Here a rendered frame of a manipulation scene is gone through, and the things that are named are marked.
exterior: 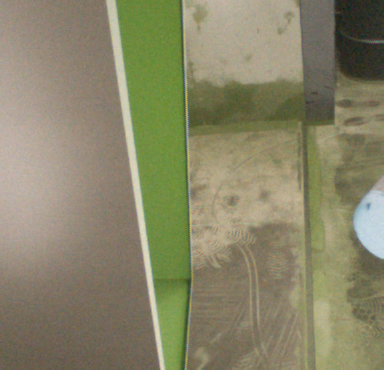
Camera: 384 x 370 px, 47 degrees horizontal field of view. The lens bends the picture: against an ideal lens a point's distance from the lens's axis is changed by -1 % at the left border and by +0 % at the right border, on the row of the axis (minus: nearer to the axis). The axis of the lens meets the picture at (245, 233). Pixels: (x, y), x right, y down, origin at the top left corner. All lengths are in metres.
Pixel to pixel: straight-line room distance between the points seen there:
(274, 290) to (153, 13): 1.27
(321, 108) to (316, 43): 0.40
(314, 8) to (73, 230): 2.27
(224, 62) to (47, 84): 2.39
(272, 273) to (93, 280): 1.50
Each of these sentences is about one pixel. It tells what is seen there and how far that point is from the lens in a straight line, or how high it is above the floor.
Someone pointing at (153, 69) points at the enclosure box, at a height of 1.17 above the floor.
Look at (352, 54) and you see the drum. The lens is 3.34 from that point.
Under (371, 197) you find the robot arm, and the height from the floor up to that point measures 1.03.
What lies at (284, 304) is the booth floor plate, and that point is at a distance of 1.85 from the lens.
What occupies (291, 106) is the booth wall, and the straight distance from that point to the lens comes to 2.83.
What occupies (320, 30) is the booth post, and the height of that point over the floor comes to 0.60.
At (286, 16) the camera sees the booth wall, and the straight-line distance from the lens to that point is 2.61.
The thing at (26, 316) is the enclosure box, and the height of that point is 1.15.
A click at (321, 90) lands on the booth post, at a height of 0.24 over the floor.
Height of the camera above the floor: 1.55
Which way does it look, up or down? 45 degrees down
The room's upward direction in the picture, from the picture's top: 11 degrees counter-clockwise
